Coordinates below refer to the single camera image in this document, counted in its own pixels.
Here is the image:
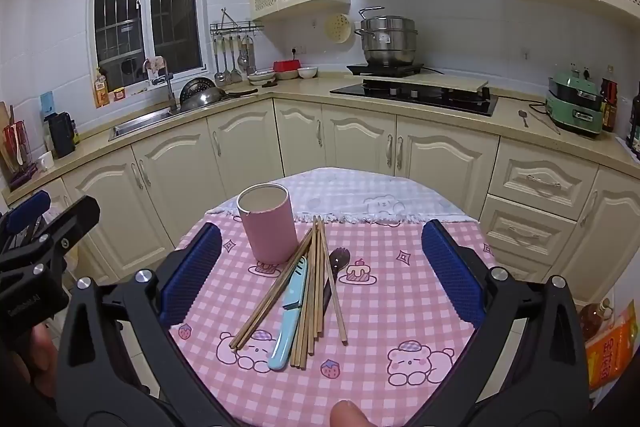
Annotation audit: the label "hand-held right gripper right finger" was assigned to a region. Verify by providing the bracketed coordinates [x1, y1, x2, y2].
[400, 219, 591, 427]

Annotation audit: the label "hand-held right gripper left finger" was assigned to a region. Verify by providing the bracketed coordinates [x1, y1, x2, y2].
[55, 222, 236, 427]

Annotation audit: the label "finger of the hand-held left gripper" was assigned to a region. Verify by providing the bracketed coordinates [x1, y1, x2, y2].
[27, 195, 101, 268]
[0, 190, 52, 253]

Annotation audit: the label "pink utensil holder cup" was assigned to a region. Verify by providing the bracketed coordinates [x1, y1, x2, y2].
[236, 183, 295, 265]

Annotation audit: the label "light blue sheathed knife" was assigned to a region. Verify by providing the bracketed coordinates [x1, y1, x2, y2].
[267, 255, 309, 371]

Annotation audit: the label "dark brown plastic spork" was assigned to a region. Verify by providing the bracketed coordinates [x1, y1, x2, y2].
[322, 247, 351, 315]

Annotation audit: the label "pile of wooden chopsticks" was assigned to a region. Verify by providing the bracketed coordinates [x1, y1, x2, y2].
[229, 215, 348, 370]

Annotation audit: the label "person's left hand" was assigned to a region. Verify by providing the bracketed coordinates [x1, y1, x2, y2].
[27, 323, 60, 400]

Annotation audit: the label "person's right hand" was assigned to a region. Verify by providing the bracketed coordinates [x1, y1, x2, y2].
[332, 399, 372, 427]

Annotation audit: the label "pink checked cartoon tablecloth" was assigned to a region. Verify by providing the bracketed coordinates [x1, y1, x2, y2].
[167, 207, 501, 427]

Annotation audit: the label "red utensil stand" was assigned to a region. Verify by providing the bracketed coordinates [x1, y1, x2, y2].
[2, 107, 32, 184]

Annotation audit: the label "black electric kettle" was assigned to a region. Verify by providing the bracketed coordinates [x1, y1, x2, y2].
[45, 112, 77, 158]

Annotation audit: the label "stainless steel sink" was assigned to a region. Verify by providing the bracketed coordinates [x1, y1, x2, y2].
[108, 107, 173, 142]

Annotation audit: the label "yellow dish soap bottle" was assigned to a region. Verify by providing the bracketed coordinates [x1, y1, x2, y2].
[92, 68, 111, 108]

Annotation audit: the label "white fringed cloth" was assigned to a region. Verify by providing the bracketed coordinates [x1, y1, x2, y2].
[207, 167, 481, 226]

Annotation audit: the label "cooking oil bottle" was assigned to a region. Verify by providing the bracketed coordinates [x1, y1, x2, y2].
[579, 297, 613, 343]

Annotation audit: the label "metal faucet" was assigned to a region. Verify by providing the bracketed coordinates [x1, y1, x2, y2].
[143, 59, 179, 110]

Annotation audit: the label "cream lower kitchen cabinets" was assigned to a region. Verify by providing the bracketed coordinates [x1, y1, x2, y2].
[7, 99, 640, 303]

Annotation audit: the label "beige kitchen countertop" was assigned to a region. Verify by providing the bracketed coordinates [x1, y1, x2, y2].
[0, 74, 640, 208]

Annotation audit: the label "orange packet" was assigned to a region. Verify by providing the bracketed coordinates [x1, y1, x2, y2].
[585, 312, 640, 390]

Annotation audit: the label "metal colander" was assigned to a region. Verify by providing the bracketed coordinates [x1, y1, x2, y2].
[179, 77, 217, 102]

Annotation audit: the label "black glass gas stove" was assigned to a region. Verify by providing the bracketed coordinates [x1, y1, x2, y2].
[330, 78, 499, 116]

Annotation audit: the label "metal tongs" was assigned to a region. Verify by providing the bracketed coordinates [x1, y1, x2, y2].
[529, 109, 562, 135]

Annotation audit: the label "green electric cooker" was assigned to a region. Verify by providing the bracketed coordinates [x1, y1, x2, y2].
[545, 69, 606, 138]

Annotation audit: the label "black induction cooker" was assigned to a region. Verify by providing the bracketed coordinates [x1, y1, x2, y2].
[346, 63, 426, 78]

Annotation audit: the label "kitchen window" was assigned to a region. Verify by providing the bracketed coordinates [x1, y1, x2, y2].
[89, 0, 207, 108]

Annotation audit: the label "dark sauce bottle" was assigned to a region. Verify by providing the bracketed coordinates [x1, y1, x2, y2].
[601, 66, 619, 132]

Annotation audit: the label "dark glass bottle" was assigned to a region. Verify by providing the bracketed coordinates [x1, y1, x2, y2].
[627, 82, 640, 152]

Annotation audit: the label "stainless steel steamer pot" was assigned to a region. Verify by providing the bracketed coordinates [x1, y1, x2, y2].
[355, 7, 418, 68]

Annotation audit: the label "metal wall utensil rack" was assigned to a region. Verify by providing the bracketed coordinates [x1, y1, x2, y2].
[210, 7, 264, 38]

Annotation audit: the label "yellow round wall plate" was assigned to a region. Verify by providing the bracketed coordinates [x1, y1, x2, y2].
[325, 13, 353, 42]

